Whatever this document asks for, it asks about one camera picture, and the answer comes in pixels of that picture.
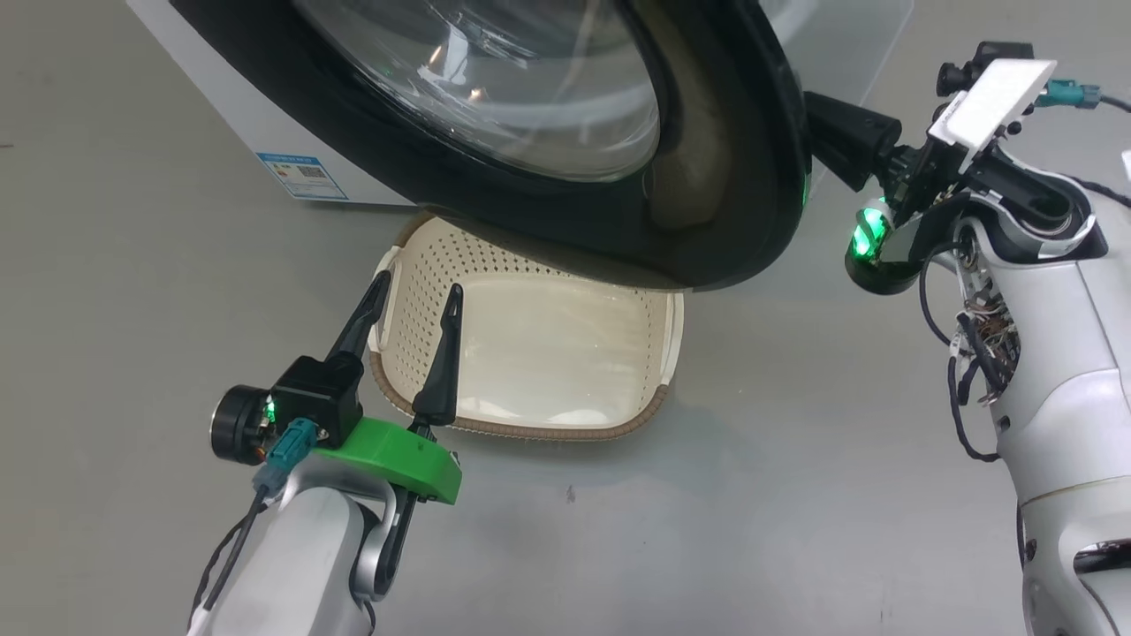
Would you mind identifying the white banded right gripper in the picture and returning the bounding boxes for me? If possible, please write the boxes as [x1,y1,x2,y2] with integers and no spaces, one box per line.
[803,60,1058,297]

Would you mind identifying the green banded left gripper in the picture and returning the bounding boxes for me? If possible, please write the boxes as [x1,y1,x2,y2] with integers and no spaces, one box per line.
[210,270,466,507]

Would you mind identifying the black rimmed glass washer door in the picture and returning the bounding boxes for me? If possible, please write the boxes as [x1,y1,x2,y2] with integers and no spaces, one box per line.
[168,0,814,292]

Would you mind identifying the cream perforated laundry basket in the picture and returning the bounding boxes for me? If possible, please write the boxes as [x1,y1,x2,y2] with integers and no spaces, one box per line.
[369,212,686,442]

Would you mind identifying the white front-load washing machine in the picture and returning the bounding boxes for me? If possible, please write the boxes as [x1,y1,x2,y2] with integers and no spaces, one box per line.
[128,0,915,209]

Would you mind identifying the blue energy label sticker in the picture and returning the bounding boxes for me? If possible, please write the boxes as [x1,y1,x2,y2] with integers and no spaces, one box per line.
[255,152,349,203]

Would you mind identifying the teal connector left gripper cable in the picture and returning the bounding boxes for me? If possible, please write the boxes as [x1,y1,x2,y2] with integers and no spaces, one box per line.
[187,418,320,636]

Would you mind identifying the teal connector gripper cable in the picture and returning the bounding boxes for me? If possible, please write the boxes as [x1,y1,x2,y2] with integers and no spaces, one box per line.
[187,418,320,636]
[1036,78,1131,114]

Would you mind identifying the teal connector right gripper cable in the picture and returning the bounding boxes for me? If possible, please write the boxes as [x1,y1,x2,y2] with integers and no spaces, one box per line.
[1036,78,1131,114]

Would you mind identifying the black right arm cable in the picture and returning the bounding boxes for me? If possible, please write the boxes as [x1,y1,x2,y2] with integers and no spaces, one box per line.
[917,237,1021,464]

